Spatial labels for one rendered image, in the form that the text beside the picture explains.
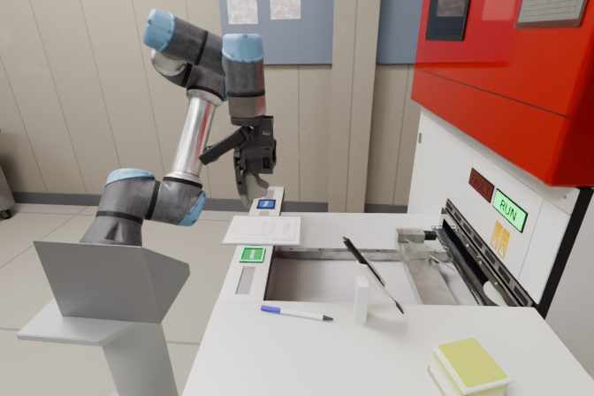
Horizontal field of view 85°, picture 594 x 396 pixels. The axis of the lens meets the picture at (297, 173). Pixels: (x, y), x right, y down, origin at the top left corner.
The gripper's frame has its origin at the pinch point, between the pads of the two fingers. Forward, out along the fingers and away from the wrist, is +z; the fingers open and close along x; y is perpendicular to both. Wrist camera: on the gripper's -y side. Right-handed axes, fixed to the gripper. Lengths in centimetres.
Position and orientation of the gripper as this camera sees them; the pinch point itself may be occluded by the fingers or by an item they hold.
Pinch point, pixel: (245, 202)
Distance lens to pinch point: 75.4
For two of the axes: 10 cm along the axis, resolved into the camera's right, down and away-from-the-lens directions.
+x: 0.4, -3.9, 9.2
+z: 0.1, 9.2, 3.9
